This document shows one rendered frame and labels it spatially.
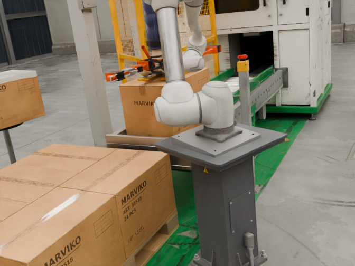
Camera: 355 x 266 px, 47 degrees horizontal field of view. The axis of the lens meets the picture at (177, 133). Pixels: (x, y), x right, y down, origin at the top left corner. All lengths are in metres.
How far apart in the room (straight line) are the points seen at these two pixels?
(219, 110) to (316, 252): 1.05
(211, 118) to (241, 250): 0.77
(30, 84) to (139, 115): 1.25
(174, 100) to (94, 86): 1.91
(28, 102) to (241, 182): 2.17
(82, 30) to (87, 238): 2.18
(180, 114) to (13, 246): 0.94
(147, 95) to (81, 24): 1.26
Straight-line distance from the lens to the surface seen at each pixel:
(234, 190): 2.14
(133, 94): 2.78
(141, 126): 2.82
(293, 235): 2.69
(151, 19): 2.84
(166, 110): 1.95
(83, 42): 3.78
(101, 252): 2.14
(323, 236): 2.70
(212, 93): 1.98
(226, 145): 1.98
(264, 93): 4.05
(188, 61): 2.52
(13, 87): 3.65
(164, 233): 2.74
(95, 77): 3.78
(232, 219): 2.18
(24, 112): 3.70
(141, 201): 2.38
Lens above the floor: 1.46
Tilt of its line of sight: 18 degrees down
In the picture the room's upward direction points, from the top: 7 degrees counter-clockwise
